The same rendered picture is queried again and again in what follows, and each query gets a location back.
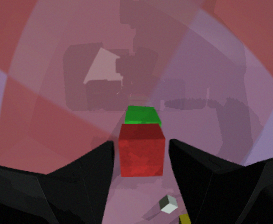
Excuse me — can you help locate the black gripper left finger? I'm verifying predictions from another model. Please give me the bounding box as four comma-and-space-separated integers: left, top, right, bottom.
0, 140, 115, 224

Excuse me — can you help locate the green block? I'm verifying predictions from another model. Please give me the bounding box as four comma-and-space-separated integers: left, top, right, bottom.
127, 105, 156, 113
125, 111, 161, 127

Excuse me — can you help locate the red block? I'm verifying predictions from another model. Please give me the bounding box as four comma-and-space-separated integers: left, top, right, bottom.
119, 124, 167, 176

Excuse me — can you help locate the small yellow block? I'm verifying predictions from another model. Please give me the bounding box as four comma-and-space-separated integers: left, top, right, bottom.
179, 214, 192, 224

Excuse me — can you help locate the small white cube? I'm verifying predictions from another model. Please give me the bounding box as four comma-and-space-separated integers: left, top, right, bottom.
159, 194, 177, 213

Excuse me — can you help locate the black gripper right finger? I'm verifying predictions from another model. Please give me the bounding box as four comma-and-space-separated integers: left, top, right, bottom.
168, 139, 273, 224

